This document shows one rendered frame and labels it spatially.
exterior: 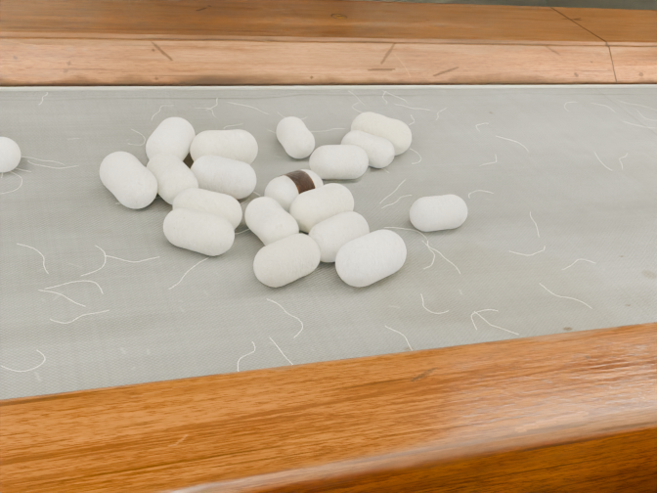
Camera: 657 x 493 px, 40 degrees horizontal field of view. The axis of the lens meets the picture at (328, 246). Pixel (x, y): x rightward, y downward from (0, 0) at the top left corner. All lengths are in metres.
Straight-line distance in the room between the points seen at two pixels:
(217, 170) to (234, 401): 0.18
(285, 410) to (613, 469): 0.12
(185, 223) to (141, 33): 0.22
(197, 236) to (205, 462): 0.15
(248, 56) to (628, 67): 0.30
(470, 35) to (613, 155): 0.15
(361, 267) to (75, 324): 0.12
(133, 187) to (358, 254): 0.11
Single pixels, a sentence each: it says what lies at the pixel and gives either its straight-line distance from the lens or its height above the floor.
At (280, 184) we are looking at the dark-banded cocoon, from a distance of 0.45.
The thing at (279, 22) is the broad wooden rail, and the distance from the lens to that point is 0.65.
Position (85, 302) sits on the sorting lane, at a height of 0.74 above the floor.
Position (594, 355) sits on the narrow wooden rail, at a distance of 0.37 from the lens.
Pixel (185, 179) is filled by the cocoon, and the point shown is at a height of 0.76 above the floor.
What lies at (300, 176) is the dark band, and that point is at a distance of 0.45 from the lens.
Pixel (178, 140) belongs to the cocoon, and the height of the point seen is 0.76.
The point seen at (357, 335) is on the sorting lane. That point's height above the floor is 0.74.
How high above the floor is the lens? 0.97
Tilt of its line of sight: 31 degrees down
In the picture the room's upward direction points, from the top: 9 degrees clockwise
